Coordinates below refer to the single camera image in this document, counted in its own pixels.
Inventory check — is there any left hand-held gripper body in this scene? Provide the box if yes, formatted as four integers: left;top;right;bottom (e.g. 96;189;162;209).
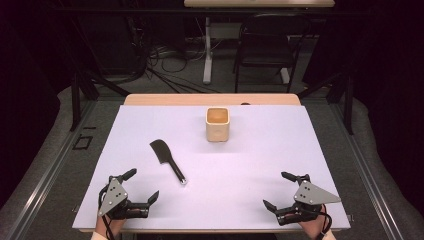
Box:
97;175;150;221

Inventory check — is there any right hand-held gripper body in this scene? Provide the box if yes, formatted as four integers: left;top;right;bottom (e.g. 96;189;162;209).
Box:
276;173;342;227

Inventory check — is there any black kitchen knife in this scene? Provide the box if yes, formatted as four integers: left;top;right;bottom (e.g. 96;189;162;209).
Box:
149;138;188;185

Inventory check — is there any square wooden utensil holder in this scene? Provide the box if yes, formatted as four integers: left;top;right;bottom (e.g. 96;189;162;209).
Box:
205;106;231;143

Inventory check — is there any person's right hand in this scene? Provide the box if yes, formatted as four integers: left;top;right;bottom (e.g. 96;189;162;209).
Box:
298;204;330;240

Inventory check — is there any white table mat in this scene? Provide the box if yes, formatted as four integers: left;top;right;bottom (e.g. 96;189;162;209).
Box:
71;104;352;231

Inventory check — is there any wooden table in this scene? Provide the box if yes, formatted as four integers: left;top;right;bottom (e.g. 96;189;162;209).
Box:
78;93;345;234

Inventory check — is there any black folding chair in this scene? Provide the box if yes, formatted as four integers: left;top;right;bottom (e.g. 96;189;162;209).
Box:
232;13;313;94

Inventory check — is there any white-legged desk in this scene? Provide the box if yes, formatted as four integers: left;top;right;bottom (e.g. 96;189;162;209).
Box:
183;0;336;85

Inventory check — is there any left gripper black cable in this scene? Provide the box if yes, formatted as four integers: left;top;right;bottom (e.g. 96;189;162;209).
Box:
97;185;116;240

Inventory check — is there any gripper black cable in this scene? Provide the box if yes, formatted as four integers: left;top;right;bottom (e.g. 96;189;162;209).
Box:
312;203;334;240
97;185;116;240

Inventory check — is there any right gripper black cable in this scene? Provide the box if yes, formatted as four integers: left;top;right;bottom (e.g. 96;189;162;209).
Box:
312;203;334;240

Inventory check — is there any grey metal floor rail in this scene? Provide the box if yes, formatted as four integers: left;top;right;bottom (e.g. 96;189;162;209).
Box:
5;99;98;240
328;102;405;240

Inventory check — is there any black metal frame stand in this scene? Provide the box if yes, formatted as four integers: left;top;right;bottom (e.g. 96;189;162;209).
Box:
67;64;132;133
297;70;356;136

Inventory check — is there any bundle of floor cables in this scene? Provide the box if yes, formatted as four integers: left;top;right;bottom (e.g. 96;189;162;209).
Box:
131;16;222;95

